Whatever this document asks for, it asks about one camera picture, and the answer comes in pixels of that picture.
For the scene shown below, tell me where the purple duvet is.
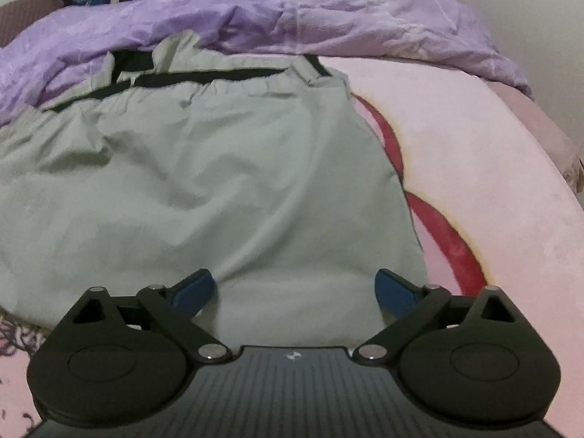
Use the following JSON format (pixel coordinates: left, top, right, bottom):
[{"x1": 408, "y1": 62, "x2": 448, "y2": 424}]
[{"x1": 1, "y1": 0, "x2": 531, "y2": 124}]

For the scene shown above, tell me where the mauve pillow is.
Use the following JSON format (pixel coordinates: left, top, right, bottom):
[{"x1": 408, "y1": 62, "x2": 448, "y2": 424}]
[{"x1": 485, "y1": 80, "x2": 583, "y2": 194}]

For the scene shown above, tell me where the grey and black jacket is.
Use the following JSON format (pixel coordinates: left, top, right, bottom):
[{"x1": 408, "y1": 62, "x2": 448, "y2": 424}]
[{"x1": 1, "y1": 32, "x2": 428, "y2": 347}]

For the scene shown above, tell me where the maroon quilted headboard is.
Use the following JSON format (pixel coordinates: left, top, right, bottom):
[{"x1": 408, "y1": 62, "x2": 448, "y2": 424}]
[{"x1": 0, "y1": 0, "x2": 67, "y2": 47}]

